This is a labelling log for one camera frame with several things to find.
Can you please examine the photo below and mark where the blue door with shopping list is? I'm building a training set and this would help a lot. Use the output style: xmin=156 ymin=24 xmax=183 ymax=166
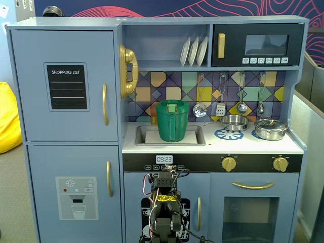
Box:
xmin=10 ymin=29 xmax=119 ymax=142

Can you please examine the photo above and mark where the blue dishwasher door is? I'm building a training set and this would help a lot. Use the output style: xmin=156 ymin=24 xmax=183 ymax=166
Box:
xmin=123 ymin=172 xmax=211 ymax=243

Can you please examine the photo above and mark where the blue oven door with window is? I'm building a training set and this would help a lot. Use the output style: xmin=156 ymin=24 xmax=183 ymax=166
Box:
xmin=209 ymin=172 xmax=300 ymax=243

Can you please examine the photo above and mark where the blue door with dispenser print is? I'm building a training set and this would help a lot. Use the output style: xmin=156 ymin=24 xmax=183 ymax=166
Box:
xmin=27 ymin=144 xmax=123 ymax=243

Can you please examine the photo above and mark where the green plastic pitcher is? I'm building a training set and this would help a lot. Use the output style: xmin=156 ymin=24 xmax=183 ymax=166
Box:
xmin=155 ymin=99 xmax=190 ymax=142

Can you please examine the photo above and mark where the grey toy sink basin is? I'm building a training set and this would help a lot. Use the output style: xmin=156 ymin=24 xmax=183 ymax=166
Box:
xmin=134 ymin=125 xmax=207 ymax=147

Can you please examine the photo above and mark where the steel skimmer spoon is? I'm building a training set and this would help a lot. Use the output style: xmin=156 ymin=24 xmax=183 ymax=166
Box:
xmin=193 ymin=73 xmax=208 ymax=118

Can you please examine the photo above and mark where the steel slotted spatula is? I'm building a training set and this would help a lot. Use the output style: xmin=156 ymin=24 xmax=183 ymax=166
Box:
xmin=216 ymin=73 xmax=226 ymax=117

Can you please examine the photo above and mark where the gold toy telephone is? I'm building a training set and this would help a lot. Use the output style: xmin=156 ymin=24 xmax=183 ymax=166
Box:
xmin=118 ymin=44 xmax=139 ymax=100

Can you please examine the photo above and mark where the steel frying pan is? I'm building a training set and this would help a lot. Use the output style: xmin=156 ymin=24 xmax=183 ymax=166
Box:
xmin=204 ymin=114 xmax=251 ymax=132

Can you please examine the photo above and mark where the white toy plate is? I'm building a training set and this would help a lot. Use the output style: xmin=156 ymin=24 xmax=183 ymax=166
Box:
xmin=188 ymin=36 xmax=200 ymax=67
xmin=196 ymin=36 xmax=209 ymax=67
xmin=180 ymin=36 xmax=191 ymax=67

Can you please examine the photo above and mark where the gold stove knob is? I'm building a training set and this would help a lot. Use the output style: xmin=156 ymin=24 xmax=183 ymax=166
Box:
xmin=272 ymin=156 xmax=289 ymax=173
xmin=221 ymin=156 xmax=237 ymax=173

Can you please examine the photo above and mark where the steel ladle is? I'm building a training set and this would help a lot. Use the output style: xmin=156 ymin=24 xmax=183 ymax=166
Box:
xmin=236 ymin=72 xmax=248 ymax=114

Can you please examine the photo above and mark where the blue wooden toy kitchen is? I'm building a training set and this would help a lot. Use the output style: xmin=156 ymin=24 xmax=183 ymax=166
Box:
xmin=5 ymin=15 xmax=310 ymax=243

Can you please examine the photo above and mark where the steel hanging whisk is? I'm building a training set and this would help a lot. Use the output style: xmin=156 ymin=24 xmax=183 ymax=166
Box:
xmin=257 ymin=72 xmax=266 ymax=114

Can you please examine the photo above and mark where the black toy microwave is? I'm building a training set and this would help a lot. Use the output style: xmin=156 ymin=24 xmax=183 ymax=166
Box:
xmin=211 ymin=23 xmax=304 ymax=67

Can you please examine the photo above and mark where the steel pot with lid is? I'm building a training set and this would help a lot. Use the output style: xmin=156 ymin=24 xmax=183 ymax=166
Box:
xmin=254 ymin=116 xmax=289 ymax=141

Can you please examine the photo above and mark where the grey partition panel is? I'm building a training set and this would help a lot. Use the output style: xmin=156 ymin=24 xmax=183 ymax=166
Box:
xmin=290 ymin=52 xmax=324 ymax=243

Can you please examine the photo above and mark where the yellow beanbag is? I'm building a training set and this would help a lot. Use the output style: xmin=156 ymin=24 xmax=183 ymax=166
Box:
xmin=0 ymin=81 xmax=23 ymax=154

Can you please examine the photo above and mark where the black round helmet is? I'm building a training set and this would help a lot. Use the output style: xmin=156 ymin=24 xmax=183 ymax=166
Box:
xmin=42 ymin=7 xmax=63 ymax=18

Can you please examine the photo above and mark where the gold curved upper door handle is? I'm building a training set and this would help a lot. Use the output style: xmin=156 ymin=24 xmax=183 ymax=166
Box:
xmin=102 ymin=83 xmax=110 ymax=127

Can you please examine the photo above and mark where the gold curved door handle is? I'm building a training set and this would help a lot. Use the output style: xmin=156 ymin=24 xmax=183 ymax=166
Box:
xmin=102 ymin=83 xmax=110 ymax=127
xmin=106 ymin=160 xmax=114 ymax=198

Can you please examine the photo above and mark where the gold curved lower door handle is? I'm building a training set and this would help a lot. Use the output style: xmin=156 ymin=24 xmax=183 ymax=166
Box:
xmin=106 ymin=160 xmax=114 ymax=198

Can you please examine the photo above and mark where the gold microwave handle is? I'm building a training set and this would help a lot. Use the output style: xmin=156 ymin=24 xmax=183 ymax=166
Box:
xmin=217 ymin=33 xmax=226 ymax=59

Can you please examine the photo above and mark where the gold dishwasher door handle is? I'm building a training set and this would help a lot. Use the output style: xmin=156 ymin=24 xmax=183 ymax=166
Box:
xmin=196 ymin=197 xmax=202 ymax=232

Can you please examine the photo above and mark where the gold oven door handle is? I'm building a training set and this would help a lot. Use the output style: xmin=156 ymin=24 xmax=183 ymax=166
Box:
xmin=232 ymin=181 xmax=275 ymax=190

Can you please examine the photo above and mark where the black power cable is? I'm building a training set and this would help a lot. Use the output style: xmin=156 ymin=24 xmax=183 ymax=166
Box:
xmin=181 ymin=226 xmax=215 ymax=243

